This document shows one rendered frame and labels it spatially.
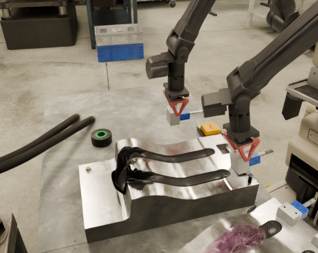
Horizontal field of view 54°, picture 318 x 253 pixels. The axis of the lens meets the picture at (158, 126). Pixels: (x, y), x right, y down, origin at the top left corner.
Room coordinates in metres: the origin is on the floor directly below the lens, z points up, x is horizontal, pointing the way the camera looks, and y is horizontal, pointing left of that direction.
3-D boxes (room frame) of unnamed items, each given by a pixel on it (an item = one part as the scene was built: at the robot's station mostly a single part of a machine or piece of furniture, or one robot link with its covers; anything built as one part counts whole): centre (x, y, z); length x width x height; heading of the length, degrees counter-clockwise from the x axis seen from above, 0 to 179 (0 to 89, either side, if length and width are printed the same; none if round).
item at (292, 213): (0.59, -0.39, 0.86); 0.13 x 0.05 x 0.05; 123
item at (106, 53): (4.03, 0.52, 0.11); 0.61 x 0.41 x 0.22; 100
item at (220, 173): (0.70, -0.03, 0.92); 0.35 x 0.16 x 0.09; 106
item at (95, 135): (0.98, 0.22, 0.82); 0.08 x 0.08 x 0.04
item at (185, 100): (0.95, -0.06, 0.99); 0.07 x 0.07 x 0.09; 15
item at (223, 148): (0.82, -0.22, 0.87); 0.05 x 0.05 x 0.04; 16
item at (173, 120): (0.97, -0.10, 0.93); 0.13 x 0.05 x 0.05; 105
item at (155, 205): (0.71, -0.01, 0.87); 0.50 x 0.26 x 0.14; 106
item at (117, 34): (4.03, 0.52, 0.28); 0.61 x 0.41 x 0.15; 100
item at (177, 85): (0.96, -0.06, 1.06); 0.10 x 0.07 x 0.07; 15
